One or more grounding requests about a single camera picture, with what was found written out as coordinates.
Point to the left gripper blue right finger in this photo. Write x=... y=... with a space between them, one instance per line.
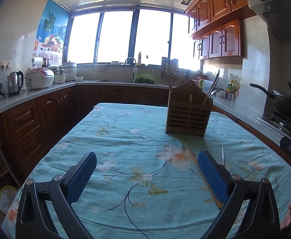
x=217 y=176

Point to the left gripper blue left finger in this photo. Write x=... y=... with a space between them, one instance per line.
x=77 y=177

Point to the light wooden chopstick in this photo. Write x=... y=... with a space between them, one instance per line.
x=218 y=203

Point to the dark metal chopstick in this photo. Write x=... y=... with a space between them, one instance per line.
x=213 y=84

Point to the steel fork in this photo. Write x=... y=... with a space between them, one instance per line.
x=223 y=156

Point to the floral teal tablecloth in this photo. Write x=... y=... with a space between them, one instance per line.
x=145 y=184

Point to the brown wooden utensil holder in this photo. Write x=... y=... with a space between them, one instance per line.
x=188 y=110

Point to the steel soup ladle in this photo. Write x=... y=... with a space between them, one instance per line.
x=210 y=94

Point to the cooking oil bottle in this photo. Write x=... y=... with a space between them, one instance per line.
x=232 y=86

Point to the clear plastic measuring jug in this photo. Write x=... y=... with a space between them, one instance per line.
x=204 y=85

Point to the white pink rice cooker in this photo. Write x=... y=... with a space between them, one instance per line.
x=39 y=78

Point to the knife rack on counter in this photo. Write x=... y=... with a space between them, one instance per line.
x=171 y=68

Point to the steel electric kettle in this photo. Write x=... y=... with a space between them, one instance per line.
x=15 y=83

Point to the green colander with vegetables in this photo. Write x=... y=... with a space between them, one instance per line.
x=145 y=78

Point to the steel range hood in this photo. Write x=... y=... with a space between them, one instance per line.
x=276 y=14

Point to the black wok with handle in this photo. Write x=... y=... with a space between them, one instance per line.
x=282 y=103

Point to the tropical fruit wall poster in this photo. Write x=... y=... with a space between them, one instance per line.
x=51 y=34

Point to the upper wooden wall cabinets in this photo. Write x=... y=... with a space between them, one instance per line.
x=216 y=27

